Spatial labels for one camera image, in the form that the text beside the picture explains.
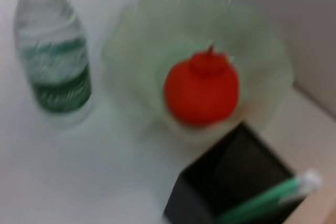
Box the clear water bottle green label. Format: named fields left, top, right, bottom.
left=13, top=0, right=93, bottom=128

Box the red-orange knitted fruit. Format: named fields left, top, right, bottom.
left=163, top=45, right=240, bottom=126

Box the black mesh pen holder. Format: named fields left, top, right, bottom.
left=162, top=121, right=310, bottom=224

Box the translucent green fruit bowl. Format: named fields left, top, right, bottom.
left=102, top=0, right=295, bottom=141

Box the green utility knife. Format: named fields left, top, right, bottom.
left=217, top=170, right=323, bottom=224

